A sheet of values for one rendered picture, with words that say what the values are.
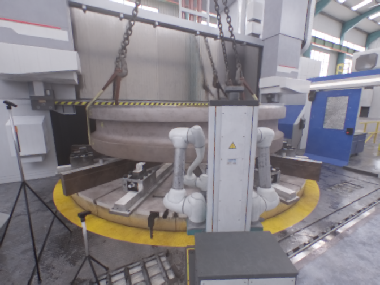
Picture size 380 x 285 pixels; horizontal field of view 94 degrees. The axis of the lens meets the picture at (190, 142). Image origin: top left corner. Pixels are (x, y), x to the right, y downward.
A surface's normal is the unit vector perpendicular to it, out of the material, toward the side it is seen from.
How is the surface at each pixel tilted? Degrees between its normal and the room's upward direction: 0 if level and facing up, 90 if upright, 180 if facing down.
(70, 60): 90
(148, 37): 90
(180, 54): 90
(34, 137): 90
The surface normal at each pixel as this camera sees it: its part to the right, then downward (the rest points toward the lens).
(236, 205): 0.04, 0.19
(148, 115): -0.22, 0.18
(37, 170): 0.47, 0.17
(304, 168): -0.61, 0.15
